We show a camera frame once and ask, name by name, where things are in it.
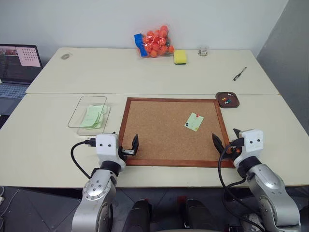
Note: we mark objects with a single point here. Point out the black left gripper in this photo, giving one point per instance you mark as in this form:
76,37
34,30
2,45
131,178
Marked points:
127,152

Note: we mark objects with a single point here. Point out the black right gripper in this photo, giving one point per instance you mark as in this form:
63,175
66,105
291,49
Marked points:
233,148

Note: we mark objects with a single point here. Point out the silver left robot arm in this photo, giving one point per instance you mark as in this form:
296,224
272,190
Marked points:
97,191

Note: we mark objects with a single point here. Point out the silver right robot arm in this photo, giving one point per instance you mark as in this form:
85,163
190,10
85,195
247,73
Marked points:
268,188

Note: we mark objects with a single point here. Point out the green paper note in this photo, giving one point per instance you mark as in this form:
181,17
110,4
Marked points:
193,122

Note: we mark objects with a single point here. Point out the wood-framed cork board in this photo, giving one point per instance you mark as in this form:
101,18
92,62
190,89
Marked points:
164,130

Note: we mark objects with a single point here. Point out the brown dish of pushpins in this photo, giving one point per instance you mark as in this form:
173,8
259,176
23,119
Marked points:
233,104

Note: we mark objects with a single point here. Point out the green paper notes stack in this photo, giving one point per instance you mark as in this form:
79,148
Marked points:
93,117

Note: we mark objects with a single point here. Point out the clear plastic tray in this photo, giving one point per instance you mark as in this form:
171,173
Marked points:
79,113

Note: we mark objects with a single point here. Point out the black pen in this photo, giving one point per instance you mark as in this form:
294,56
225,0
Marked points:
239,74

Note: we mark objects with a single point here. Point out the dark rounded shape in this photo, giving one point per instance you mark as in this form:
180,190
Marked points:
199,215
138,215

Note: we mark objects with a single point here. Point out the small clear glass cup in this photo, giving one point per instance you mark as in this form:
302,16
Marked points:
203,51

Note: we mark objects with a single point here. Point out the yellow sponge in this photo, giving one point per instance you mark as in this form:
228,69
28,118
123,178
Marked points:
180,57

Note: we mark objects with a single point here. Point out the bag of orange balls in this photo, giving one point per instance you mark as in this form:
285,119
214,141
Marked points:
155,43

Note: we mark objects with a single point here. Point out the small grey round object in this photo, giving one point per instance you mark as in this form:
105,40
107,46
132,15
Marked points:
64,56

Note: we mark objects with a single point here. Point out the open laptop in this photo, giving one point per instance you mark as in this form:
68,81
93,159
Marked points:
17,67

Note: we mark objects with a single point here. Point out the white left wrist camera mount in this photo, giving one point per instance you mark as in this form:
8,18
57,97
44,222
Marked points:
106,149

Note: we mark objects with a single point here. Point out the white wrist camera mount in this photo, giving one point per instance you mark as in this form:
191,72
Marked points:
106,149
252,142

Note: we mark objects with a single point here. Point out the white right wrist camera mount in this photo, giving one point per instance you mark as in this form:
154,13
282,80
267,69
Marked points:
252,142

